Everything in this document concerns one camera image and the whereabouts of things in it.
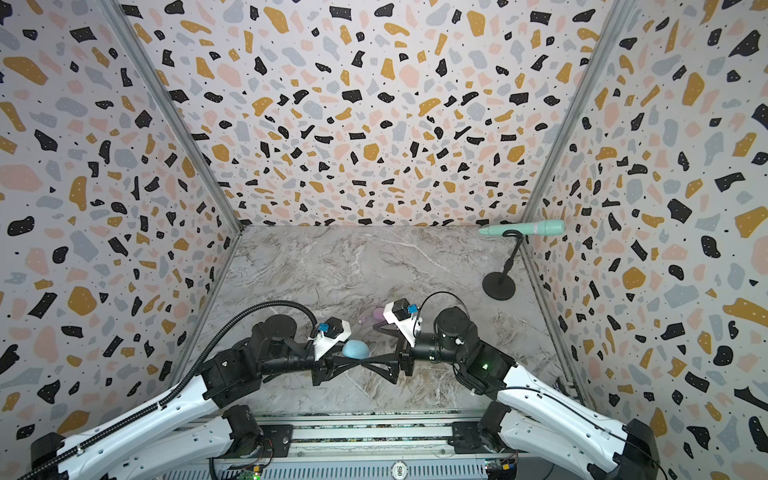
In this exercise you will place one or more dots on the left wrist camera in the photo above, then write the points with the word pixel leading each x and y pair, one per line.
pixel 329 333

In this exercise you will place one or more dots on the blue earbud charging case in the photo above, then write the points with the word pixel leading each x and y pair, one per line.
pixel 356 349

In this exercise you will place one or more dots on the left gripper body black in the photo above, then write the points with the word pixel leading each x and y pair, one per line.
pixel 324 366

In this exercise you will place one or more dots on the pink earbud charging case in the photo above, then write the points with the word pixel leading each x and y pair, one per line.
pixel 378 314

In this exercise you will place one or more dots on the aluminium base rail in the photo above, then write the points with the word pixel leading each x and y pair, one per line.
pixel 413 446

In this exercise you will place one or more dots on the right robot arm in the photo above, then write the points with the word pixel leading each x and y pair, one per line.
pixel 525 414

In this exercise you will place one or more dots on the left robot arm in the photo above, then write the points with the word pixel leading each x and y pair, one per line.
pixel 201 416

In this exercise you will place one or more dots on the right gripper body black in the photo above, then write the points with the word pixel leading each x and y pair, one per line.
pixel 405 361

